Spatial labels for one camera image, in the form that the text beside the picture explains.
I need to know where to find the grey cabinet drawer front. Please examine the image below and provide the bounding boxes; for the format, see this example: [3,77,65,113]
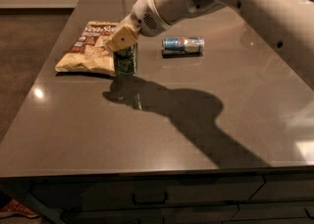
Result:
[31,176,263,211]

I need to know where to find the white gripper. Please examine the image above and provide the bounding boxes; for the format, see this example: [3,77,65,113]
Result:
[103,0,171,52]

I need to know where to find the brown sea salt chip bag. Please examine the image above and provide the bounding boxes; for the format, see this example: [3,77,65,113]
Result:
[55,21,117,76]

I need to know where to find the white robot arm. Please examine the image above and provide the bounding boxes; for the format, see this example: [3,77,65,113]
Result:
[103,0,314,87]

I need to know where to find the blue silver can lying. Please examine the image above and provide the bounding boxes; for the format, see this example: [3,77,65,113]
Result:
[162,36,205,55]

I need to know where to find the dark drawer handle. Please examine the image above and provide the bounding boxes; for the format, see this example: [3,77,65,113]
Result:
[131,192,169,206]

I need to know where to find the orange shoe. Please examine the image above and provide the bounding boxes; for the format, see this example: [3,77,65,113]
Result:
[0,199,37,219]

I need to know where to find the green soda can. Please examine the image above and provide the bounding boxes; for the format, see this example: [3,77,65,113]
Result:
[114,44,137,76]

